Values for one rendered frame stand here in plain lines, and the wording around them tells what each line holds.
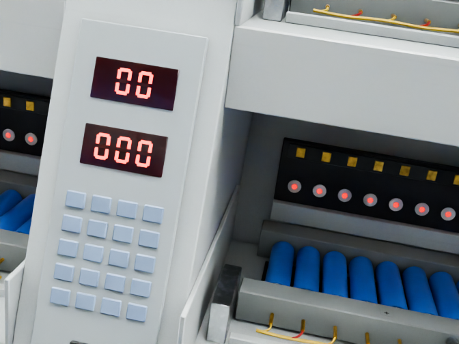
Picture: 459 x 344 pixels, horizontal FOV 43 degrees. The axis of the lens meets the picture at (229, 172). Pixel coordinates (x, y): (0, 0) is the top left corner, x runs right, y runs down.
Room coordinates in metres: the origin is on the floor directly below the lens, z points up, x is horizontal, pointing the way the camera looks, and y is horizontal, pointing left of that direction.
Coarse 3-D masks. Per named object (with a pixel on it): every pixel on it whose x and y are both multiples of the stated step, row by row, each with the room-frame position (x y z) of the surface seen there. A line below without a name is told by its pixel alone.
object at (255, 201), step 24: (0, 72) 0.53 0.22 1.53; (48, 96) 0.53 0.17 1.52; (264, 120) 0.51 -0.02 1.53; (288, 120) 0.50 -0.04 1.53; (264, 144) 0.51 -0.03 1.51; (336, 144) 0.50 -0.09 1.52; (360, 144) 0.50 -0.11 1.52; (384, 144) 0.50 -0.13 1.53; (408, 144) 0.49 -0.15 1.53; (432, 144) 0.49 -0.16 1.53; (264, 168) 0.51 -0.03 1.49; (240, 192) 0.51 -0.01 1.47; (264, 192) 0.51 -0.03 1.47; (240, 216) 0.51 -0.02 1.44; (264, 216) 0.51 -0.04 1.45; (240, 240) 0.51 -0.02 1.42
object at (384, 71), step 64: (256, 0) 0.36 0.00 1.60; (320, 0) 0.37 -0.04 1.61; (384, 0) 0.37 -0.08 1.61; (448, 0) 0.45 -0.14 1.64; (256, 64) 0.31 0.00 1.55; (320, 64) 0.31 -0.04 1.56; (384, 64) 0.30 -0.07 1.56; (448, 64) 0.30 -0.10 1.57; (384, 128) 0.31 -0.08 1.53; (448, 128) 0.31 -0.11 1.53
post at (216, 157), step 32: (96, 0) 0.32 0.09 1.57; (128, 0) 0.32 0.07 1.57; (160, 0) 0.31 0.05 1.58; (192, 0) 0.31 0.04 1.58; (224, 0) 0.31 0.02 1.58; (64, 32) 0.32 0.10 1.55; (192, 32) 0.31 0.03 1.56; (224, 32) 0.31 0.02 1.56; (64, 64) 0.32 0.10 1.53; (224, 64) 0.31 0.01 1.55; (64, 96) 0.32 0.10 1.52; (224, 96) 0.32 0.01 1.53; (224, 128) 0.34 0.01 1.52; (192, 160) 0.31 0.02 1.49; (224, 160) 0.37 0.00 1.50; (192, 192) 0.31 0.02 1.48; (224, 192) 0.40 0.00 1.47; (32, 224) 0.32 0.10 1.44; (192, 224) 0.31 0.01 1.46; (32, 256) 0.32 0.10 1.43; (192, 256) 0.31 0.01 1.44; (32, 288) 0.32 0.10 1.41; (32, 320) 0.32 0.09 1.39
